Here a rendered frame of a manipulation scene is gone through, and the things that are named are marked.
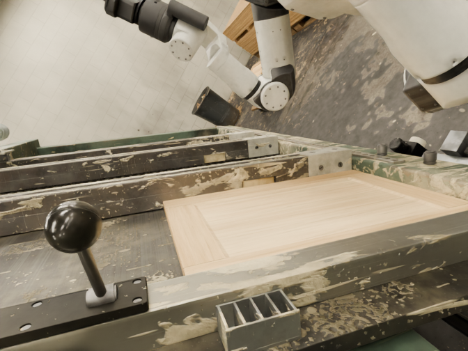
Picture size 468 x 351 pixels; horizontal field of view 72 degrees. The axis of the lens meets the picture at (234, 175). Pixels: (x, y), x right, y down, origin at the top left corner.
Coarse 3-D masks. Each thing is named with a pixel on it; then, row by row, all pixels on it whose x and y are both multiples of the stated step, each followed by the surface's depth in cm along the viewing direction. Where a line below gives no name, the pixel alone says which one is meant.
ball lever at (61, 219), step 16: (64, 208) 22; (80, 208) 22; (48, 224) 22; (64, 224) 21; (80, 224) 22; (96, 224) 23; (48, 240) 22; (64, 240) 22; (80, 240) 22; (96, 240) 23; (80, 256) 25; (96, 272) 27; (96, 288) 28; (112, 288) 30; (96, 304) 29
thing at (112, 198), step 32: (256, 160) 79; (288, 160) 77; (320, 160) 80; (32, 192) 66; (64, 192) 64; (96, 192) 66; (128, 192) 68; (160, 192) 70; (192, 192) 72; (0, 224) 62; (32, 224) 64
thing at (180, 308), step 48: (336, 240) 40; (384, 240) 38; (432, 240) 38; (192, 288) 32; (240, 288) 31; (288, 288) 33; (336, 288) 35; (48, 336) 27; (96, 336) 28; (144, 336) 29; (192, 336) 31
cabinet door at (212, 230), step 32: (224, 192) 73; (256, 192) 70; (288, 192) 69; (320, 192) 67; (352, 192) 65; (384, 192) 64; (416, 192) 61; (192, 224) 55; (224, 224) 55; (256, 224) 53; (288, 224) 52; (320, 224) 51; (352, 224) 50; (384, 224) 48; (192, 256) 43; (224, 256) 43; (256, 256) 42
